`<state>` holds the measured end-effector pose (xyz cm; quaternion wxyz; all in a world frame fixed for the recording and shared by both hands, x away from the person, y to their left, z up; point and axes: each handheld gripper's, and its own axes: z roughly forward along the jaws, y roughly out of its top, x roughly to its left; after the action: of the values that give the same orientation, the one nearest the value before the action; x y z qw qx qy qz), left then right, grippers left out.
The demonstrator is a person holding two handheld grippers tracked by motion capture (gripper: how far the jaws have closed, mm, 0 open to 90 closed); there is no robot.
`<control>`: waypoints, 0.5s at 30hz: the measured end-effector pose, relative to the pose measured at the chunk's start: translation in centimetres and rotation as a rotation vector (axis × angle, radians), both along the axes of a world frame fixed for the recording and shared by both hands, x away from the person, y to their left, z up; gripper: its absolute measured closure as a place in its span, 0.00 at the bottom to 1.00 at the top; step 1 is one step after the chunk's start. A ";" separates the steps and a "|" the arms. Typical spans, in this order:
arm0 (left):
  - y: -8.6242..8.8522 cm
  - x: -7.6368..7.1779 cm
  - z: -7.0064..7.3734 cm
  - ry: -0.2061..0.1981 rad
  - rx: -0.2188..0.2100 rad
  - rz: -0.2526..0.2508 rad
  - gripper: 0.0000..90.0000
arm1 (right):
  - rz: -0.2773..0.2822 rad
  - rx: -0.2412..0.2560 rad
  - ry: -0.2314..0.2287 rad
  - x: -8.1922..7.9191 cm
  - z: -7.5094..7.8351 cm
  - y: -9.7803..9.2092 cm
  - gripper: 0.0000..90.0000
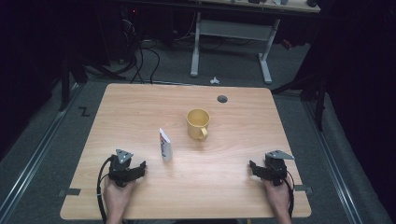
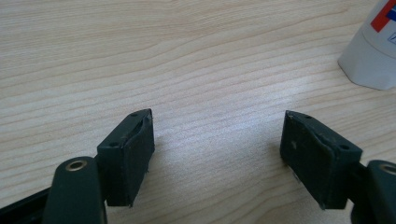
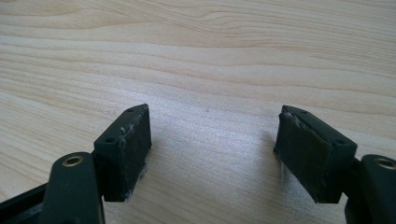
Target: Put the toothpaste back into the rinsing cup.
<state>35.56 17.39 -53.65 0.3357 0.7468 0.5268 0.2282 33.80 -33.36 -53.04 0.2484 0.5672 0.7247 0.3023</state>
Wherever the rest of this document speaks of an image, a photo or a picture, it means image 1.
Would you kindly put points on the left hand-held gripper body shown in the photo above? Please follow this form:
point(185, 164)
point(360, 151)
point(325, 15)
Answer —
point(120, 169)

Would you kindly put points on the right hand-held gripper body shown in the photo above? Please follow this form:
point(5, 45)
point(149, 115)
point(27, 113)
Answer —
point(275, 169)

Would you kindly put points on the white toothpaste tube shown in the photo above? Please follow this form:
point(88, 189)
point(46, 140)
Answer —
point(165, 145)

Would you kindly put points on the yellow mug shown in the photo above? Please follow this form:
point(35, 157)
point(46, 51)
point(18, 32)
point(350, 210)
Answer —
point(198, 123)

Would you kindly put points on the person's right hand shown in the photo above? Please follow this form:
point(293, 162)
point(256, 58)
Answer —
point(278, 197)

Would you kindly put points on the person's left hand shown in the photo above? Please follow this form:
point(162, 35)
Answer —
point(116, 197)

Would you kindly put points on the grey tape strip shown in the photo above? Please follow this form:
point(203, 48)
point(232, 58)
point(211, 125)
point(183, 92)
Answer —
point(70, 192)
point(303, 188)

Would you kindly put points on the grey round table grommet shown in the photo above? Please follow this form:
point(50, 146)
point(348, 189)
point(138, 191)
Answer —
point(222, 99)

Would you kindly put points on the black metal stand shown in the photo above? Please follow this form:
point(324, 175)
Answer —
point(311, 90)
point(67, 81)

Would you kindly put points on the crumpled white paper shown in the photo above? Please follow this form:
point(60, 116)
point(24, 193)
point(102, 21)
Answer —
point(214, 81)

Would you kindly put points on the dark computer tower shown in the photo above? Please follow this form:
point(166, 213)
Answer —
point(129, 31)

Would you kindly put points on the white-legged desk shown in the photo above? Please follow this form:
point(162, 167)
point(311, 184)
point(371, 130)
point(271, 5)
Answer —
point(232, 29)

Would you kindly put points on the metal floor rail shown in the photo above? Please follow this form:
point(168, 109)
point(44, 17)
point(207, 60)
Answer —
point(37, 155)
point(333, 168)

